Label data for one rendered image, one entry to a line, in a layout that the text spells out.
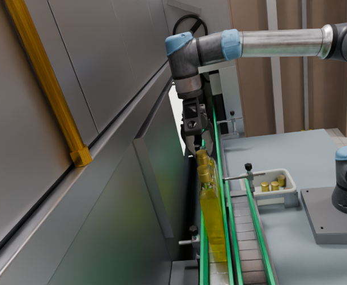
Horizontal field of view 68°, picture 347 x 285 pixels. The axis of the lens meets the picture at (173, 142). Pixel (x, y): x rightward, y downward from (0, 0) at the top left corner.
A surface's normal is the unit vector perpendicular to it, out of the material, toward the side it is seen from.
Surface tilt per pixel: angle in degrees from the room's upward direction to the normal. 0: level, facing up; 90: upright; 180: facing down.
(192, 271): 0
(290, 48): 108
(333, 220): 3
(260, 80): 90
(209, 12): 90
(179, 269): 0
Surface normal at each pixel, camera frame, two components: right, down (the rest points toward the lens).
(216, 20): -0.11, 0.43
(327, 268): -0.23, -0.89
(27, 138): 0.97, -0.16
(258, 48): -0.11, 0.70
